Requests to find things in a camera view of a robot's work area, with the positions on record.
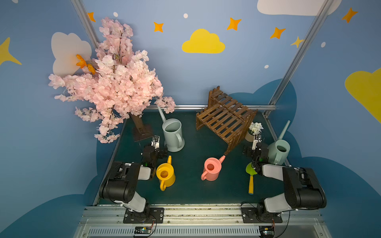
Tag mint green watering can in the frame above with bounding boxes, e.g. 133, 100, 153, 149
268, 121, 291, 165

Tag yellow watering can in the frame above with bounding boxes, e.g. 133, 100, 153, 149
156, 155, 176, 191

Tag pale blue watering can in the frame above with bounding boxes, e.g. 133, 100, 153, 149
157, 106, 185, 152

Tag pink watering can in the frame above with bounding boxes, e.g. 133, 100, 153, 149
201, 155, 226, 181

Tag brown wooden slatted shelf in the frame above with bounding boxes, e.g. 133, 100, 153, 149
195, 86, 258, 156

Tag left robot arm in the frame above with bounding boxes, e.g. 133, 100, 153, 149
99, 145, 168, 214

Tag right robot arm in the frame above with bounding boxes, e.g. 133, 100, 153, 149
243, 142, 327, 220

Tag green yellow garden trowel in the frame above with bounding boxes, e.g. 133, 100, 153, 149
245, 163, 257, 195

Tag white flowers in pot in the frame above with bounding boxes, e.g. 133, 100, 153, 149
245, 122, 263, 142

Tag left circuit board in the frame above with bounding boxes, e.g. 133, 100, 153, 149
134, 227, 152, 236

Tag circuit board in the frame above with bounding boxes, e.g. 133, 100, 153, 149
259, 226, 275, 238
134, 227, 152, 236

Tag right circuit board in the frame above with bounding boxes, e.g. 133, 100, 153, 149
259, 226, 275, 238

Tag pink cherry blossom tree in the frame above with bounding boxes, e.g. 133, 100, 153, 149
49, 17, 176, 143

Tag orange butterfly decoration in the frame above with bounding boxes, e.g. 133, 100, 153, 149
76, 54, 96, 75

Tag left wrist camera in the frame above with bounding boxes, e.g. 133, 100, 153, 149
151, 135, 160, 149

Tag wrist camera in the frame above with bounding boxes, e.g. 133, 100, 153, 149
151, 135, 160, 149
252, 134, 262, 150

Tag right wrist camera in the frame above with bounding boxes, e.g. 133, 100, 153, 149
252, 134, 262, 150

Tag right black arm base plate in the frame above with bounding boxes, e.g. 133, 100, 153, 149
241, 207, 283, 224

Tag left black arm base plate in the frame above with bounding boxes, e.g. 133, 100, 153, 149
123, 207, 164, 224

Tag aluminium front rail frame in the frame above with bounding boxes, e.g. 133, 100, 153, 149
74, 203, 331, 238

